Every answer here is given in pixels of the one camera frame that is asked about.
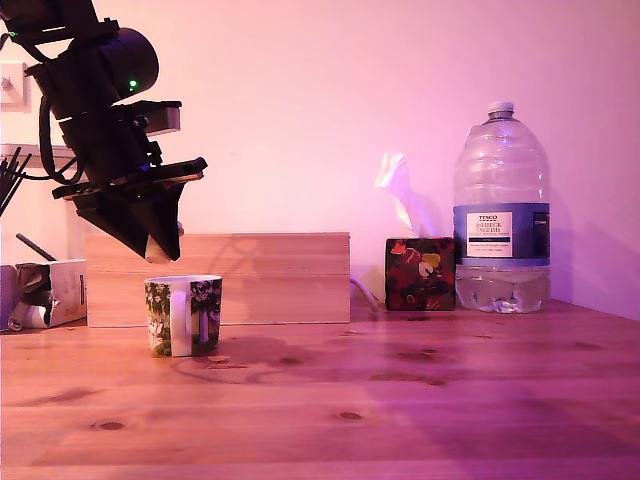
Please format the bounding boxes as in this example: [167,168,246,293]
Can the pale coffee capsule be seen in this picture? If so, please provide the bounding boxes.
[145,236,170,265]

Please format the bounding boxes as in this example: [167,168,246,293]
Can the floral printed coffee mug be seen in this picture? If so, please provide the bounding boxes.
[144,273,224,359]

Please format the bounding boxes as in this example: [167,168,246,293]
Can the black pen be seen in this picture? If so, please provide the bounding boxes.
[15,232,58,263]

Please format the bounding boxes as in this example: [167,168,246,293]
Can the torn white cardboard box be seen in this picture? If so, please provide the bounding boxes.
[0,258,88,332]

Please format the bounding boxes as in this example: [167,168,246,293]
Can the bundle of black sticks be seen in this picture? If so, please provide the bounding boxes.
[0,146,34,217]

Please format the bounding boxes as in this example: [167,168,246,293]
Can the long wooden box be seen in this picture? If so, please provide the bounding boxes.
[85,231,352,328]

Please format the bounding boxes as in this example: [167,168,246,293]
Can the white tissue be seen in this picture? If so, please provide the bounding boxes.
[374,150,435,242]

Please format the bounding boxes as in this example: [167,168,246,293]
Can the floral tissue box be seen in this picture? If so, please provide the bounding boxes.
[384,236,457,312]

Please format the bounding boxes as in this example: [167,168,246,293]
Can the large clear water bottle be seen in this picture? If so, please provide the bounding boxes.
[452,100,553,315]

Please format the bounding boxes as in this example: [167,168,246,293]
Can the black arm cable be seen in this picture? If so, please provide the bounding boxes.
[37,93,87,184]

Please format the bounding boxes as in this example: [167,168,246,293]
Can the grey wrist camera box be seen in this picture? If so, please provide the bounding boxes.
[107,99,183,138]

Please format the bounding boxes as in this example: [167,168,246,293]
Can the white wall shelf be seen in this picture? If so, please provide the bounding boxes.
[0,142,87,172]

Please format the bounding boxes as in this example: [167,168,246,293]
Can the white wall rack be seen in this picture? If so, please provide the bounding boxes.
[0,61,42,112]

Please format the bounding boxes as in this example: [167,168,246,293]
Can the white cable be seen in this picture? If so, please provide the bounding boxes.
[349,276,382,322]

